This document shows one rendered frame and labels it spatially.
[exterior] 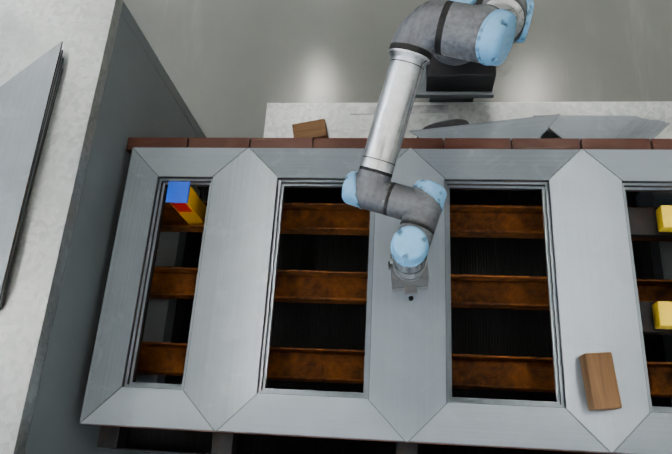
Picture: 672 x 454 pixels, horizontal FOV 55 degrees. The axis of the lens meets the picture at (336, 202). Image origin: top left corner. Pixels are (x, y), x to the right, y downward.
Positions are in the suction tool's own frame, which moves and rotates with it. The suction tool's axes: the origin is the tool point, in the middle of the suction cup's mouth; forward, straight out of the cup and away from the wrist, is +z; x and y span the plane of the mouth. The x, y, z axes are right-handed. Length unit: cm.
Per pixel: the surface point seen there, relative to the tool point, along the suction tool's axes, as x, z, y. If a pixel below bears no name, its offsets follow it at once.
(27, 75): 56, -23, -94
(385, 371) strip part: -21.2, -0.6, -7.4
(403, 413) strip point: -30.8, -0.6, -4.0
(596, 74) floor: 107, 85, 89
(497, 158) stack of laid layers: 31.7, -0.3, 26.1
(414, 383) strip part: -24.3, -0.6, -0.9
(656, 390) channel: -28, 16, 59
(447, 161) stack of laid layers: 32.0, -0.3, 13.1
